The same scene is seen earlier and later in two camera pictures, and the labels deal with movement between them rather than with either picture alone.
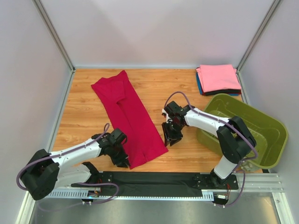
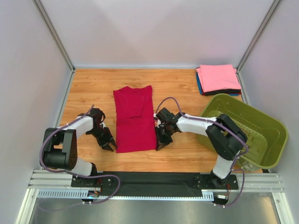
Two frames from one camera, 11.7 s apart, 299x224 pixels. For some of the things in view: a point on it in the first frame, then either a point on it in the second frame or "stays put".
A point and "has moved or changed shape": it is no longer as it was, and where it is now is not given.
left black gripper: x=119 y=157 -> x=104 y=139
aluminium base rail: x=247 y=181 stays put
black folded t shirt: x=224 y=91 stays put
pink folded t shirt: x=217 y=77 stays put
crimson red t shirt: x=144 y=142 has moved or changed shape
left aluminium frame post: x=45 y=16 stays put
